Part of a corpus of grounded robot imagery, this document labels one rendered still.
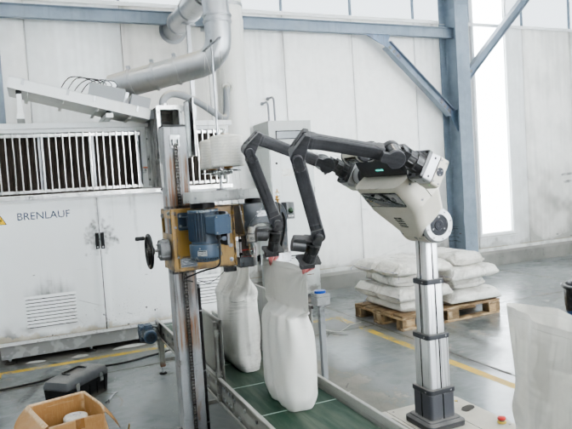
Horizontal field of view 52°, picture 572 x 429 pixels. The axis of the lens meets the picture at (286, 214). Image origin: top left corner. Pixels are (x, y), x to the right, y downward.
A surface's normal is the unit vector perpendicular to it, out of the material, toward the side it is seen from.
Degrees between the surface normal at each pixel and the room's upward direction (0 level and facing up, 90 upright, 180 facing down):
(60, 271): 90
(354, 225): 90
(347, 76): 90
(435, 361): 90
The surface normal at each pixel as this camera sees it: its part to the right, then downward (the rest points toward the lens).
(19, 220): 0.39, 0.02
